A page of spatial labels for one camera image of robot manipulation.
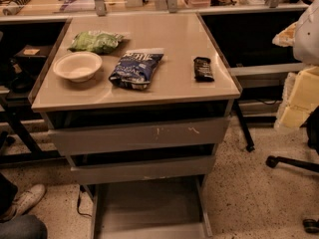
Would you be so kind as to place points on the white sneaker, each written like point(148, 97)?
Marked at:
point(12, 206)

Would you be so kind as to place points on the blue chip bag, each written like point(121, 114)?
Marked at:
point(135, 68)

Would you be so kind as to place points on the middle grey drawer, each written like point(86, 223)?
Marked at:
point(143, 170)

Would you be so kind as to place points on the top grey drawer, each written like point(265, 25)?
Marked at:
point(137, 136)

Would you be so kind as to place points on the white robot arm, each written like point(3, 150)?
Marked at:
point(303, 37)

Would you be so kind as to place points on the black box with label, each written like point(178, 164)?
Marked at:
point(33, 56)

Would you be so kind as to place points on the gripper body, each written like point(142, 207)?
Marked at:
point(307, 40)

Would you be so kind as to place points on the dark rxbar chocolate bar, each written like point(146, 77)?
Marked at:
point(202, 69)

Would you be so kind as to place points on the white paper bowl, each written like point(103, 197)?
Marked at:
point(77, 67)

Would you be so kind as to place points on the black office chair base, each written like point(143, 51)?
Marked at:
point(312, 127)

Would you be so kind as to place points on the open bottom grey drawer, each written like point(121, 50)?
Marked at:
point(169, 208)

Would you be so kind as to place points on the grey drawer cabinet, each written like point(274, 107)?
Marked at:
point(174, 93)

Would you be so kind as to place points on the green chip bag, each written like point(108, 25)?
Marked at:
point(96, 41)

